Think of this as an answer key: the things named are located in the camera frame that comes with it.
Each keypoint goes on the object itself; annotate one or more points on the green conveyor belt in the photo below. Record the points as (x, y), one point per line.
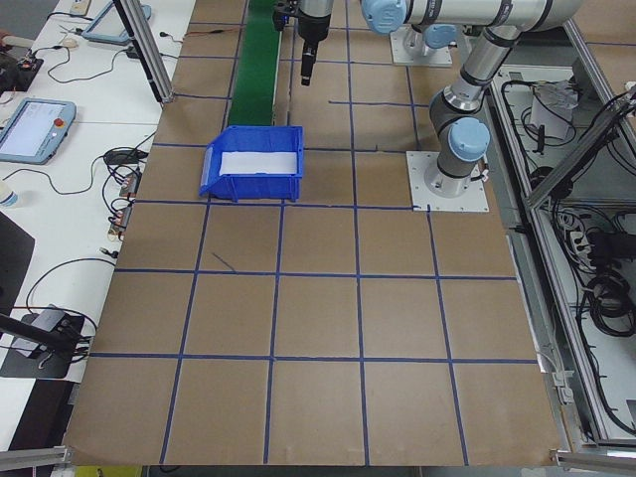
(253, 74)

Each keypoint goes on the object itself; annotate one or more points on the beige computer mouse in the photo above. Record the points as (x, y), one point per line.
(69, 44)

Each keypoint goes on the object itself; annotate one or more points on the white box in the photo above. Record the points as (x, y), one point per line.
(551, 114)

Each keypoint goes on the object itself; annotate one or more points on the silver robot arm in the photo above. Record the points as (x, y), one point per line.
(441, 37)
(484, 59)

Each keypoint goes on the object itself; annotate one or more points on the black camera stand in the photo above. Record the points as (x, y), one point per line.
(35, 358)

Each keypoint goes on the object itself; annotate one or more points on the grey blue teach pendant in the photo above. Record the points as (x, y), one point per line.
(111, 22)
(32, 129)

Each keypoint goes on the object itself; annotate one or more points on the black monitor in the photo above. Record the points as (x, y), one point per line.
(15, 263)

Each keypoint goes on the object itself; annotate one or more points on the paper cup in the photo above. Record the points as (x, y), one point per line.
(9, 195)

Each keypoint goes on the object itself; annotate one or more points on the black power brick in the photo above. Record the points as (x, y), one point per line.
(124, 156)
(134, 52)

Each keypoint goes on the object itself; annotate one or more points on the blue plastic storage bin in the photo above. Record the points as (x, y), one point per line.
(248, 186)

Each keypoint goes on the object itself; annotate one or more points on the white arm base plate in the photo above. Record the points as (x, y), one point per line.
(477, 199)
(420, 57)

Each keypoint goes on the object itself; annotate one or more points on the black electronics board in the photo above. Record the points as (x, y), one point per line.
(30, 64)

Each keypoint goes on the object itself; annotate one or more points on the V-shaped aluminium frame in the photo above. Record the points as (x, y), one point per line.
(571, 161)

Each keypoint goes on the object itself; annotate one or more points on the aluminium corner bar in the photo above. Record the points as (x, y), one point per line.
(591, 457)
(35, 456)

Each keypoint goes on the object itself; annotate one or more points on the bystander forearm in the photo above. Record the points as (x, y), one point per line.
(17, 40)

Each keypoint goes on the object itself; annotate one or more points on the white power strip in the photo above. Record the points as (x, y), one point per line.
(576, 241)

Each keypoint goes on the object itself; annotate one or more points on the black adapter block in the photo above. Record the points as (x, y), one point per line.
(606, 243)

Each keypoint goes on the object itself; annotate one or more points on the white side table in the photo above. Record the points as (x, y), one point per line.
(74, 233)

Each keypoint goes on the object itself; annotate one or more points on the white foam pad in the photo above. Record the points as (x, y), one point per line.
(258, 163)

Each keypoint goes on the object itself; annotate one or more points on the aluminium post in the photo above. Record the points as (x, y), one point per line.
(149, 54)

